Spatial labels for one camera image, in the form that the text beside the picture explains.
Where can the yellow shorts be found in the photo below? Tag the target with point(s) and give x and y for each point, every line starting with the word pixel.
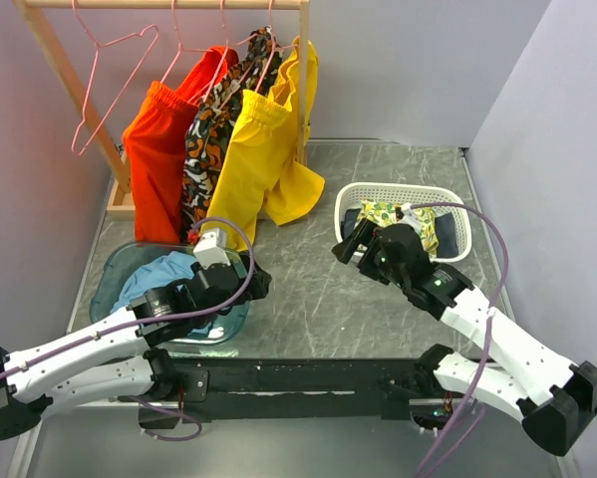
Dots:
pixel 261 173

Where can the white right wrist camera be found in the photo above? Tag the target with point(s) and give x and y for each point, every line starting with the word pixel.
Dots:
pixel 406 215

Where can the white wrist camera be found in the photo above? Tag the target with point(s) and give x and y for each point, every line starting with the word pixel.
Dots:
pixel 406 215
pixel 210 249

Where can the red-orange shorts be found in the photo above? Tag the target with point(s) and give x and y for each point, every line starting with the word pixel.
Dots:
pixel 155 145

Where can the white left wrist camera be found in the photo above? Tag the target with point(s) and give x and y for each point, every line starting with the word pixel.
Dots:
pixel 210 249

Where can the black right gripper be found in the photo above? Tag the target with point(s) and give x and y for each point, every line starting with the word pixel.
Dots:
pixel 364 233

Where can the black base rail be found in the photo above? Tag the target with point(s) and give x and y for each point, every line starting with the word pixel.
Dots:
pixel 212 389

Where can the lemon print cloth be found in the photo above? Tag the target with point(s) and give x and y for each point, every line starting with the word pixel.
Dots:
pixel 388 213

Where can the pink wire hanger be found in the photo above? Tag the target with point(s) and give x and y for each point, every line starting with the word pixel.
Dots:
pixel 85 134

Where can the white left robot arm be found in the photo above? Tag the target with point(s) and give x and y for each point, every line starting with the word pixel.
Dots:
pixel 121 354

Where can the teal transparent plastic bin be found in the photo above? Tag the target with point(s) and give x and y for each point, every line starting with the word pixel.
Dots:
pixel 126 260

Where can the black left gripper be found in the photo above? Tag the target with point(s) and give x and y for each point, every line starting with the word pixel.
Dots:
pixel 258 285

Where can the pink hanger with red shorts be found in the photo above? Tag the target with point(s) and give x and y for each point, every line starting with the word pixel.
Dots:
pixel 181 48

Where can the pink hanger with yellow shorts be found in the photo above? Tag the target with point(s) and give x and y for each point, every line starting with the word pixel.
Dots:
pixel 274 60

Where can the wooden clothes rack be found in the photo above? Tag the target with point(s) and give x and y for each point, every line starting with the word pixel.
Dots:
pixel 120 204

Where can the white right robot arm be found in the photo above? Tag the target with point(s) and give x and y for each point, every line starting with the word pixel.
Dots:
pixel 553 398

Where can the light blue shorts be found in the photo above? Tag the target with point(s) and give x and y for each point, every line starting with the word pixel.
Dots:
pixel 157 273

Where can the pink hanger with patterned shorts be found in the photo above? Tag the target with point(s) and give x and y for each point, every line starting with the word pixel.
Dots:
pixel 271 56

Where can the black orange patterned shorts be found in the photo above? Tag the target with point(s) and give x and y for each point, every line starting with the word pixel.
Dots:
pixel 208 137

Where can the white plastic laundry basket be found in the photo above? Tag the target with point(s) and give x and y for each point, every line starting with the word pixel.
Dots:
pixel 351 195

